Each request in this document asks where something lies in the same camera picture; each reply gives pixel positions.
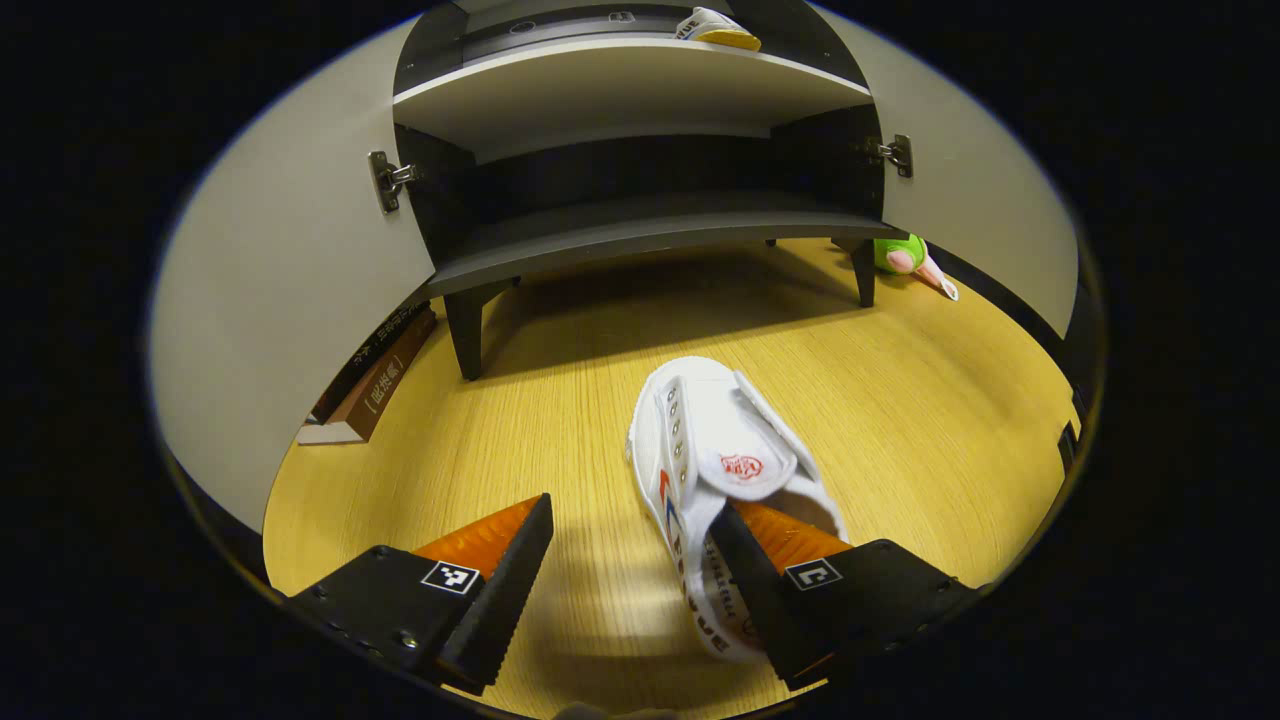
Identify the white shoe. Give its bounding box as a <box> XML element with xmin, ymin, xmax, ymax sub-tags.
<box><xmin>675</xmin><ymin>7</ymin><xmax>762</xmax><ymax>53</ymax></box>
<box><xmin>627</xmin><ymin>356</ymin><xmax>849</xmax><ymax>664</ymax></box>

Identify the brown book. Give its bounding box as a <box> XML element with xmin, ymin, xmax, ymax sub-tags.
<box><xmin>296</xmin><ymin>308</ymin><xmax>439</xmax><ymax>447</ymax></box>

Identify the green plush toy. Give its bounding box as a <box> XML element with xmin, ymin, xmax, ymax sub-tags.
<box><xmin>874</xmin><ymin>233</ymin><xmax>960</xmax><ymax>302</ymax></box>

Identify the grey shoe cabinet door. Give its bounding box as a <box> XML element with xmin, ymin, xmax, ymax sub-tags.
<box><xmin>148</xmin><ymin>20</ymin><xmax>438</xmax><ymax>536</ymax></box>
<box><xmin>815</xmin><ymin>5</ymin><xmax>1081</xmax><ymax>341</ymax></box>

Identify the grey shoe cabinet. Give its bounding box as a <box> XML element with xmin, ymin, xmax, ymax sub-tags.
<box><xmin>393</xmin><ymin>0</ymin><xmax>886</xmax><ymax>382</ymax></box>

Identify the metal door hinge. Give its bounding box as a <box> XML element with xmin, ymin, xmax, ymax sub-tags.
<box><xmin>367</xmin><ymin>150</ymin><xmax>422</xmax><ymax>215</ymax></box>
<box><xmin>869</xmin><ymin>134</ymin><xmax>914</xmax><ymax>180</ymax></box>

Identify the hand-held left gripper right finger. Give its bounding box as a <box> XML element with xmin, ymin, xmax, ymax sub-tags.
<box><xmin>705</xmin><ymin>500</ymin><xmax>983</xmax><ymax>694</ymax></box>

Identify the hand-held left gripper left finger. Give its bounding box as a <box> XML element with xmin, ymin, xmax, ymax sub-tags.
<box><xmin>286</xmin><ymin>492</ymin><xmax>555</xmax><ymax>698</ymax></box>

